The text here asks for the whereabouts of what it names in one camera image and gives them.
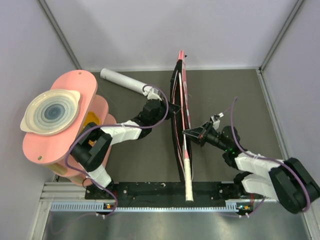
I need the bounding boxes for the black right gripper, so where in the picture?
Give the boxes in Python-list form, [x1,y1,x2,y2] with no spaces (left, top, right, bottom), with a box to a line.
[183,121,229,152]

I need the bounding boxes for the pink white badminton racket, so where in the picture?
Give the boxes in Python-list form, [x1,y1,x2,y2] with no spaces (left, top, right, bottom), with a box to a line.
[177,72,195,202]

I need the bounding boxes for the pink racket cover bag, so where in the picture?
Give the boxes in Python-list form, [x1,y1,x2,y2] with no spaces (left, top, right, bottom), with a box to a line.
[169,50,193,183]

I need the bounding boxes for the white shuttlecock tube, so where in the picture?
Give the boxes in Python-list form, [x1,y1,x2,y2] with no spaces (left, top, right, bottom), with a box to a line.
[100,68,152,96]

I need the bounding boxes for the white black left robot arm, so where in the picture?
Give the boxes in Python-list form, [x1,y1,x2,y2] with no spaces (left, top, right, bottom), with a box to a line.
[69,99,181,199]

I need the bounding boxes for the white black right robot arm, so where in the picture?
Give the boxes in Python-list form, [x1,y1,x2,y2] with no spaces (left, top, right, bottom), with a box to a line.
[183,121,320,214]

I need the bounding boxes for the yellow plastic plate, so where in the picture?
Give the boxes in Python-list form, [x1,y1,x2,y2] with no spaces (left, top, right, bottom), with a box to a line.
[81,111,101,147]

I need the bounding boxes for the white blue ceramic dish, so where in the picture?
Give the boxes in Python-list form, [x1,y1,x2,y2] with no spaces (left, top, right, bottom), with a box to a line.
[20,89,81,136]

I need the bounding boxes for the pink wooden shelf stand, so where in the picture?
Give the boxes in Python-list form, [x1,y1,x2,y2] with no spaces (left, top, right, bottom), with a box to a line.
[20,70,116,187]

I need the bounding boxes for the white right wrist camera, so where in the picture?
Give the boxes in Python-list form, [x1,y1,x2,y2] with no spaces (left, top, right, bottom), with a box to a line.
[210,112,224,130]

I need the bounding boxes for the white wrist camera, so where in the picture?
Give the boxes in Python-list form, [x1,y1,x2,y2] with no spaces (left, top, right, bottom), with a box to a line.
[142,84,162,101]
[210,112,224,130]

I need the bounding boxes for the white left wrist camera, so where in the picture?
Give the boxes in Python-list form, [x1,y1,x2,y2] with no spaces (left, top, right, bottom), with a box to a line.
[142,84,162,101]

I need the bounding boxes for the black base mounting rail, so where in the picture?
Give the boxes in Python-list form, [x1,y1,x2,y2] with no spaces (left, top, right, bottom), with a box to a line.
[84,181,253,208]

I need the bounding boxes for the aluminium frame rail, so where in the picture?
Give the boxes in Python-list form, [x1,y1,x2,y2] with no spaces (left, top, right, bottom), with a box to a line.
[29,67,320,240]

